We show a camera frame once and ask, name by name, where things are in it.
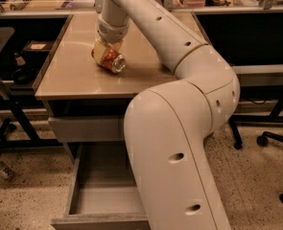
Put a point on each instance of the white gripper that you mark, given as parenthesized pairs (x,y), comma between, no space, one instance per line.
(110,33)

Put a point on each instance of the red coke can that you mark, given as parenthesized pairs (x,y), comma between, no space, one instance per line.
(114,62)

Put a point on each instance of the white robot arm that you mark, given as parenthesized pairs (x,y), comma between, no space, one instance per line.
(165,126)

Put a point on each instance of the grey drawer cabinet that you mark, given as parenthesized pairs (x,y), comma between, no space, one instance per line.
(72,85)

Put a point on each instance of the closed grey top drawer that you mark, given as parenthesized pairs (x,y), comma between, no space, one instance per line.
(88,129)

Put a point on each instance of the open grey middle drawer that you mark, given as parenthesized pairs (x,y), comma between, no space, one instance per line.
(103,194)

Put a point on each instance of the plastic bottle on floor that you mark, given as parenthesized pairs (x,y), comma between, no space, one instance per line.
(2,169)

